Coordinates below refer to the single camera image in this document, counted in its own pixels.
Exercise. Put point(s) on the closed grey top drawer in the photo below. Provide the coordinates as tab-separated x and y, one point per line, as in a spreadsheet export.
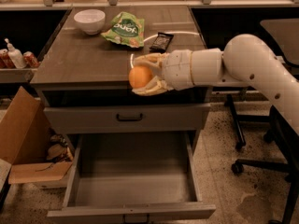
127	119

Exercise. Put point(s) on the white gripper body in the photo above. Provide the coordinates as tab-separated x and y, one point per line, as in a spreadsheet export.
177	69

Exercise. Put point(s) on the black office chair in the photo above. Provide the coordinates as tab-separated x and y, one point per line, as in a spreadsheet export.
280	140

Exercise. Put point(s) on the orange fruit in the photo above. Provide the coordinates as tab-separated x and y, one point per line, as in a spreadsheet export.
140	76

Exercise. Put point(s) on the open grey middle drawer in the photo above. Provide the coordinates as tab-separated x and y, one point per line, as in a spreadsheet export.
132	178

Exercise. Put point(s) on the crumpled brown paper trash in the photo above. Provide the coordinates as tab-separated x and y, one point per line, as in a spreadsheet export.
59	149

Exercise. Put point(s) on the black snack bar wrapper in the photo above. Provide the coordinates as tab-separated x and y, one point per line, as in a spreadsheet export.
161	42

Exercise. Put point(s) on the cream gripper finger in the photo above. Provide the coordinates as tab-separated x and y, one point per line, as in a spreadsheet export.
154	87
149	64

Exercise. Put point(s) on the red soda can at edge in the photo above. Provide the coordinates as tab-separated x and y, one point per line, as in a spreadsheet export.
5	61

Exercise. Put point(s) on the white ceramic bowl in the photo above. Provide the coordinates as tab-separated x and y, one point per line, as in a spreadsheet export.
90	21

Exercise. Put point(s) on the green snack bag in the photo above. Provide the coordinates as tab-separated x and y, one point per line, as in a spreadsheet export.
126	29

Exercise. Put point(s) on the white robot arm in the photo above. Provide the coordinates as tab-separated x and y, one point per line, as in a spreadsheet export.
208	69

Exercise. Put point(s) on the white pump bottle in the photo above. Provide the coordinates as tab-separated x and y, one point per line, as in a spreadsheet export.
15	55

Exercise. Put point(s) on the grey drawer cabinet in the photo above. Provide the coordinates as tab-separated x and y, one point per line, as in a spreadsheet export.
88	71

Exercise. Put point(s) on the brown cardboard box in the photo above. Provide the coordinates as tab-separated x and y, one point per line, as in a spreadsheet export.
24	143

